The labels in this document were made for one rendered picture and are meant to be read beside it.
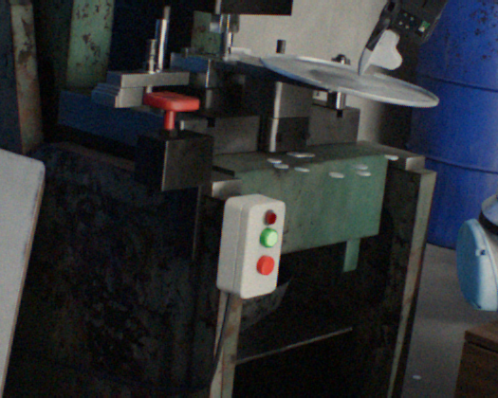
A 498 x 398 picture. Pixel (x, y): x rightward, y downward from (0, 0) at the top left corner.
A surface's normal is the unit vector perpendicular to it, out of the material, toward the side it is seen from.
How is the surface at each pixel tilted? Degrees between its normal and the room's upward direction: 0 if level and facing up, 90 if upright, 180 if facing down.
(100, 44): 90
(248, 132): 90
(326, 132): 90
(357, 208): 90
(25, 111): 74
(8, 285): 78
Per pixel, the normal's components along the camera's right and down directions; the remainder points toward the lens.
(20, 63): 0.73, -0.05
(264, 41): 0.73, 0.23
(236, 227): -0.67, 0.10
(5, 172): -0.59, -0.09
